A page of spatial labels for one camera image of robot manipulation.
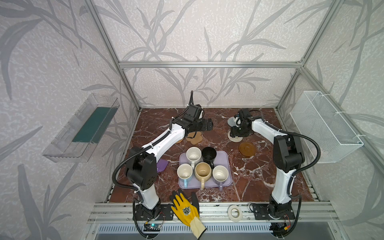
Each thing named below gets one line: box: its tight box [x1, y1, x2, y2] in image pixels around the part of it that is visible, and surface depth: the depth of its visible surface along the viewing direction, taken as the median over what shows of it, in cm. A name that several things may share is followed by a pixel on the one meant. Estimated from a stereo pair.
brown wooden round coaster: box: [239, 141, 256, 158], surface depth 98 cm
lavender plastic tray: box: [178, 150, 233, 190], surface depth 88 cm
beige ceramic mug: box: [194, 162, 212, 189], surface depth 80 cm
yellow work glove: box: [171, 189, 207, 239], surface depth 74 cm
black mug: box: [201, 146, 217, 169], surface depth 89 cm
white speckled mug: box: [186, 146, 202, 169], surface depth 88 cm
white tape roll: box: [227, 205, 243, 223], surface depth 75 cm
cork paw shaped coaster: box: [185, 131, 203, 145], surface depth 103 cm
